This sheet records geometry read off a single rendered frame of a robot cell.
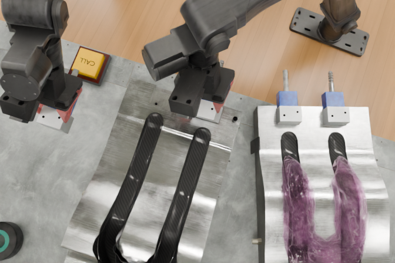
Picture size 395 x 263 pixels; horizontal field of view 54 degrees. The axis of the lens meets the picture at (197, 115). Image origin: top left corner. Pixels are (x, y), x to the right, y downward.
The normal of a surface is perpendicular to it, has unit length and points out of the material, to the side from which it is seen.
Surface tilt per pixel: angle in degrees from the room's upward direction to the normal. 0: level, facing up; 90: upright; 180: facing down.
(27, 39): 26
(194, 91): 21
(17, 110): 63
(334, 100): 0
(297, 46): 0
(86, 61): 0
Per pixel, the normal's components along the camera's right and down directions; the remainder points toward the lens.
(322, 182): 0.04, -0.65
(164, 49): 0.10, -0.29
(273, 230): 0.04, 0.02
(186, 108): -0.36, 0.78
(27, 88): -0.10, 0.74
